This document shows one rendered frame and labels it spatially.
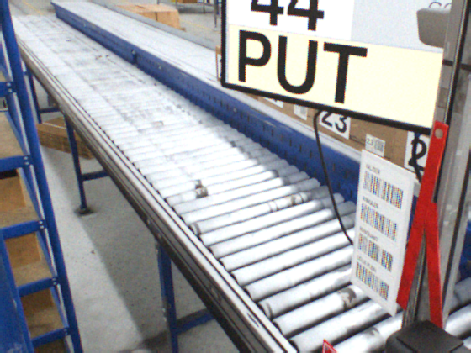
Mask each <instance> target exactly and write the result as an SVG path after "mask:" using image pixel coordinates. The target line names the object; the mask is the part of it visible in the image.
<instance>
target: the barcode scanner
mask: <svg viewBox="0 0 471 353"><path fill-rule="evenodd" d="M385 353H471V349H469V348H468V347H467V346H465V345H464V342H463V341H461V340H460V339H459V338H457V337H456V336H454V335H451V334H449V333H448V332H447V331H445V329H443V328H440V327H439V326H437V325H435V324H434V323H432V322H430V321H428V319H426V320H416V321H413V323H411V324H408V325H406V326H405V327H403V328H401V329H399V330H396V331H395V332H393V333H392V334H390V336H389V337H388V338H387V340H386V343H385Z"/></svg>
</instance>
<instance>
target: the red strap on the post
mask: <svg viewBox="0 0 471 353"><path fill-rule="evenodd" d="M448 130H449V125H446V124H444V123H442V122H439V121H437V120H435V122H434V127H433V131H432V135H431V143H430V147H429V152H428V156H427V160H426V163H425V168H424V172H423V176H422V181H421V188H420V192H419V197H418V201H417V205H416V210H415V213H414V218H413V222H412V225H411V231H410V238H409V243H408V246H407V251H406V255H405V263H404V267H403V271H402V275H401V280H400V283H399V287H398V292H397V296H396V301H395V302H396V303H397V304H398V305H399V306H400V307H402V308H403V309H404V310H406V307H407V303H408V298H409V295H410V292H411V289H410V287H412V283H413V280H414V276H415V269H416V265H417V261H418V256H419V253H420V248H421V242H422V237H423V234H424V230H425V231H426V250H427V269H428V286H429V304H430V322H432V323H434V324H435V325H437V326H439V327H440V328H443V312H442V292H441V271H440V251H439V231H438V211H437V204H436V203H432V202H431V199H432V195H433V192H434V187H435V183H436V179H437V176H438V172H439V168H440V165H441V160H442V153H443V149H444V145H445V141H446V137H447V131H448Z"/></svg>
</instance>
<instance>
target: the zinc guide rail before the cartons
mask: <svg viewBox="0 0 471 353"><path fill-rule="evenodd" d="M50 1H51V2H53V3H55V4H56V5H57V6H59V7H61V8H64V9H66V10H68V11H70V12H73V13H74V14H75V15H76V16H78V17H80V18H84V19H86V20H87V21H89V22H91V23H93V24H94V25H96V26H98V27H99V28H101V29H105V30H107V31H108V32H110V34H113V35H115V36H117V37H119V38H121V39H122V40H126V41H128V42H130V44H131V45H134V46H136V47H138V48H140V49H142V50H145V51H147V52H149V54H150V55H153V56H155V57H157V58H159V59H161V60H163V61H165V62H167V63H169V65H171V66H174V67H176V68H178V69H180V70H182V71H185V72H186V73H188V74H190V76H193V77H195V78H197V79H199V80H200V81H203V82H205V83H207V84H209V85H210V86H211V87H214V88H216V89H218V90H220V91H222V92H223V93H226V94H228V95H230V96H232V97H233V98H234V99H236V100H239V101H241V102H242V103H244V104H246V105H248V106H250V107H253V108H255V109H257V111H259V112H260V113H264V114H266V115H267V116H269V117H271V118H273V119H276V120H278V121H279V122H281V124H284V125H286V126H288V127H290V128H292V129H295V130H296V131H298V132H300V133H301V134H305V135H307V137H309V138H311V139H313V140H314V141H317V140H316V137H315V132H314V129H312V128H311V127H309V126H307V125H305V124H302V123H301V122H299V121H298V120H296V119H293V118H291V117H289V116H287V115H285V114H283V113H280V112H279V111H277V109H274V108H271V107H269V106H267V105H266V104H264V103H260V102H258V101H257V100H255V99H253V98H251V97H248V96H247V95H245V94H243V93H241V92H237V91H233V90H230V89H226V88H223V87H221V85H220V82H218V81H216V80H215V79H212V78H210V77H208V76H205V75H204V74H203V73H202V72H199V71H196V70H194V69H193V68H191V67H188V66H185V65H184V64H182V62H180V61H176V60H174V59H173V58H171V57H169V56H167V55H163V54H162V53H160V51H158V50H153V49H152V48H150V47H148V46H146V45H143V44H141V43H139V41H137V40H133V39H131V38H130V37H128V36H126V35H124V34H121V33H119V31H117V30H115V29H111V28H110V27H108V26H106V25H104V24H101V23H100V22H98V21H97V20H95V19H93V18H89V17H88V16H86V15H84V14H82V13H80V12H78V11H77V10H75V9H73V8H69V7H67V6H66V5H64V4H62V3H60V2H57V1H56V0H50ZM319 136H320V143H321V144H323V145H325V146H327V147H330V148H332V149H333V150H334V151H335V152H337V153H339V154H341V155H344V156H346V157H348V158H350V159H351V160H353V161H356V162H358V164H360V165H361V158H362V152H360V151H358V150H357V149H355V148H352V147H351V146H349V145H346V144H343V143H341V142H339V141H337V140H334V139H332V138H331V137H328V135H326V134H323V133H321V132H320V131H319Z"/></svg>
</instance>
